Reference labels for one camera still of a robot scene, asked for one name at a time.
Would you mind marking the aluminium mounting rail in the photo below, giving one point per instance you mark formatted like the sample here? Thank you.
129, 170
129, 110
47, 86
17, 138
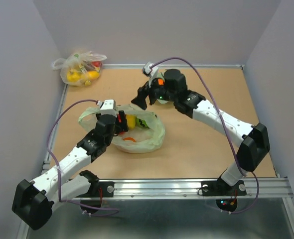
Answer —
178, 189

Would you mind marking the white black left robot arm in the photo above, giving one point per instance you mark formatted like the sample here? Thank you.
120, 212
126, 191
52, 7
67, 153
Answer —
35, 201

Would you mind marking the yellow fruit in bag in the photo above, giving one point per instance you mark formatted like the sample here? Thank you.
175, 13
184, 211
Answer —
131, 121

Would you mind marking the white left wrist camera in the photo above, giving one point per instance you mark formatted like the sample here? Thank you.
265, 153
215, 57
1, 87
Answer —
107, 107

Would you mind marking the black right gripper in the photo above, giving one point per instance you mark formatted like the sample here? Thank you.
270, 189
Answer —
143, 91

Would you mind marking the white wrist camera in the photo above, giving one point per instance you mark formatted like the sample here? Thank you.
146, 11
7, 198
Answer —
107, 107
150, 71

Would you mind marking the green vegetable in bag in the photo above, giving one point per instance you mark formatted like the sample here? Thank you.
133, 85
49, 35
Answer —
141, 123

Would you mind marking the green scalloped bowl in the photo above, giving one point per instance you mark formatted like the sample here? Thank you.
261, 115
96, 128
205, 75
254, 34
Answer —
164, 93

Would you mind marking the clear plastic bag of fruit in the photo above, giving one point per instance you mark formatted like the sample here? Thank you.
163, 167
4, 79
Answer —
80, 69

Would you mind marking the green avocado print plastic bag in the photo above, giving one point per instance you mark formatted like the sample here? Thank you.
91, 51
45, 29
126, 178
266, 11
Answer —
147, 140

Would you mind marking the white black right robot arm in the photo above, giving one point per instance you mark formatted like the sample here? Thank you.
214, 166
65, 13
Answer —
252, 140

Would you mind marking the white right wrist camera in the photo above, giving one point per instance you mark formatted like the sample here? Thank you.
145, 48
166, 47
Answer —
150, 71

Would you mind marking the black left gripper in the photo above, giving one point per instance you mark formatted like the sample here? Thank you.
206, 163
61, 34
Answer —
123, 123

